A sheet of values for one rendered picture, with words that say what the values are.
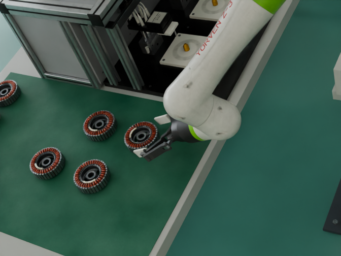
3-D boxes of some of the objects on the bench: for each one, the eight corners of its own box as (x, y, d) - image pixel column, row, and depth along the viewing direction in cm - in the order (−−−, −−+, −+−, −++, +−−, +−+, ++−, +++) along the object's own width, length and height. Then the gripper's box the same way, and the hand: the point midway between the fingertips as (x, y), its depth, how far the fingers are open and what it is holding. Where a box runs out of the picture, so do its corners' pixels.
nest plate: (242, -5, 230) (241, -8, 229) (226, 22, 222) (225, 20, 221) (206, -8, 237) (205, -11, 236) (190, 18, 230) (189, 16, 229)
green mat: (225, 114, 197) (225, 114, 197) (134, 282, 167) (134, 281, 167) (10, 72, 243) (10, 71, 243) (-91, 197, 213) (-91, 197, 213)
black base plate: (292, -19, 230) (291, -24, 228) (222, 108, 199) (220, 103, 197) (182, -27, 253) (181, -32, 252) (105, 86, 222) (102, 82, 220)
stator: (78, 168, 199) (74, 162, 197) (111, 162, 197) (107, 155, 195) (75, 197, 192) (71, 190, 189) (109, 191, 190) (105, 184, 187)
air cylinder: (164, 40, 226) (159, 29, 222) (154, 55, 222) (149, 43, 218) (152, 39, 228) (147, 28, 224) (142, 53, 224) (137, 42, 220)
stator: (166, 131, 199) (163, 124, 196) (149, 158, 194) (146, 151, 191) (138, 124, 205) (134, 117, 202) (121, 150, 199) (116, 143, 197)
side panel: (104, 83, 223) (68, 15, 200) (99, 89, 222) (63, 21, 198) (45, 72, 237) (6, 7, 213) (41, 78, 235) (1, 13, 212)
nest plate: (215, 39, 218) (214, 37, 217) (197, 70, 211) (196, 67, 210) (178, 35, 225) (177, 32, 224) (160, 64, 218) (159, 61, 217)
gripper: (199, 87, 183) (157, 100, 200) (159, 152, 171) (118, 160, 189) (215, 104, 186) (173, 115, 203) (177, 169, 174) (136, 175, 191)
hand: (148, 136), depth 195 cm, fingers open, 13 cm apart
